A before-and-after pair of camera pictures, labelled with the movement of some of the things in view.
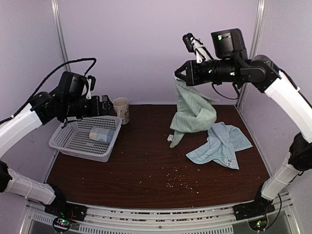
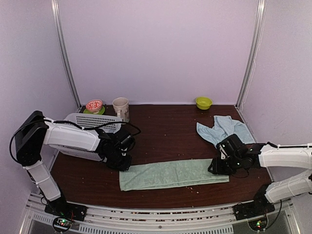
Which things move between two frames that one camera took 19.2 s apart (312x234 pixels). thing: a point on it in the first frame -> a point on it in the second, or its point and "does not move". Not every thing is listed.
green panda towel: x=194 y=112 -> x=168 y=174
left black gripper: x=105 y=111 -> x=125 y=166
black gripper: x=194 y=45 -> x=229 y=146
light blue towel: x=224 y=140 -> x=224 y=126
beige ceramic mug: x=122 y=109 does not move
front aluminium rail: x=212 y=220 does not move
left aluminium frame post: x=56 y=12 does not move
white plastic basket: x=74 y=139 does not move
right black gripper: x=192 y=78 -> x=217 y=168
